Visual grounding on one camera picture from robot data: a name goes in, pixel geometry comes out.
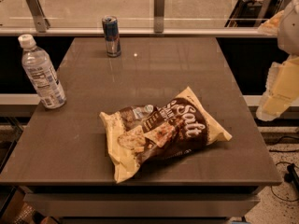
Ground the middle metal railing bracket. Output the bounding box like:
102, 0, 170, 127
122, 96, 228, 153
154, 0, 164, 33

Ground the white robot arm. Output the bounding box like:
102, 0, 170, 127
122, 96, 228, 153
256, 0, 299, 121

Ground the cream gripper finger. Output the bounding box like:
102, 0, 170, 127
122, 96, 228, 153
258, 10, 284, 35
256, 56, 299, 121

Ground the clear plastic water bottle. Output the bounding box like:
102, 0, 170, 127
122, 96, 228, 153
18, 35, 66, 109

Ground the glass railing panel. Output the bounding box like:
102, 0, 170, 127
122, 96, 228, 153
0, 0, 281, 30

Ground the brown and yellow chip bag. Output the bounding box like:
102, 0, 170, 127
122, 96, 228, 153
100, 88, 232, 183

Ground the black floor cable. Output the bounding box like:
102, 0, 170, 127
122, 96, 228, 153
268, 135, 299, 203

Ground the blue silver redbull can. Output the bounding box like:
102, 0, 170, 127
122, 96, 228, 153
102, 16, 121, 57

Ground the left metal railing bracket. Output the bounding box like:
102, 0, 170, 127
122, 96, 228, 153
25, 0, 50, 33

